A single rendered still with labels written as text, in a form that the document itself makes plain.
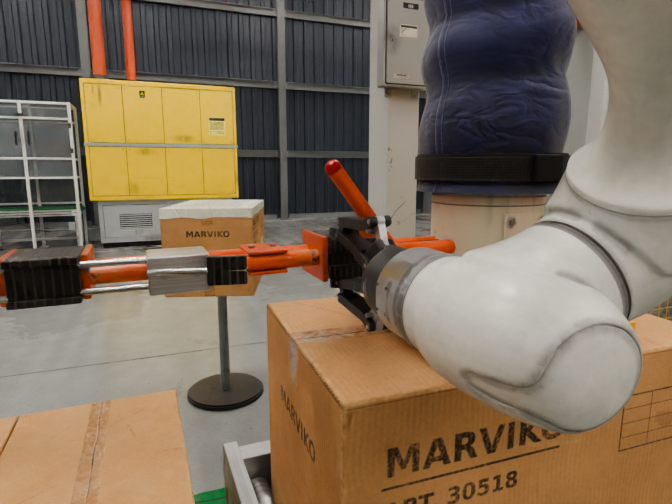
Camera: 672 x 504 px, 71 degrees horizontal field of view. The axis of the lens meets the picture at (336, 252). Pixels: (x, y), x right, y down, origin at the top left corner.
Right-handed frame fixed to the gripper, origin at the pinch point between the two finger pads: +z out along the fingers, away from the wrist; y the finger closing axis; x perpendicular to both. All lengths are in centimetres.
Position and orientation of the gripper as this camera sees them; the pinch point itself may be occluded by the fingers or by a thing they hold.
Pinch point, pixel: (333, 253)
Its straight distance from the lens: 64.6
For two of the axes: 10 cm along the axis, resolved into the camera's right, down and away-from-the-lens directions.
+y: 0.0, 9.8, 1.9
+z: -3.8, -1.7, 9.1
